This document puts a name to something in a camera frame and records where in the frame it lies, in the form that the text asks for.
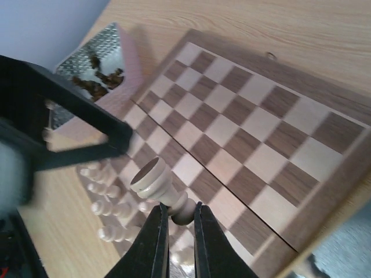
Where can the light chess piece corner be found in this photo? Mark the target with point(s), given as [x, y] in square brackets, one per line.
[100, 174]

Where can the silver tin with dark pieces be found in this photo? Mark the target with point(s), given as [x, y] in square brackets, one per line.
[106, 69]

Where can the wooden chess board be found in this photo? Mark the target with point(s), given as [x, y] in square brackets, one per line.
[271, 150]

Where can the light chess piece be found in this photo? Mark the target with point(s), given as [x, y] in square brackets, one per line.
[103, 207]
[118, 233]
[183, 257]

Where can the light chess pawn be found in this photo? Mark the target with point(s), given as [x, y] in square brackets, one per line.
[112, 191]

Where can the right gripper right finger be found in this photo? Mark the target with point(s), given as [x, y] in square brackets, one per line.
[214, 255]

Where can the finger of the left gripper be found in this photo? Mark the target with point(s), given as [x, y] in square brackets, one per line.
[25, 87]

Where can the light chess piece first row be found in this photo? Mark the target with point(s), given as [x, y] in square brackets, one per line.
[154, 181]

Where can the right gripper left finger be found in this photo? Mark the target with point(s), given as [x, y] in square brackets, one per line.
[148, 257]

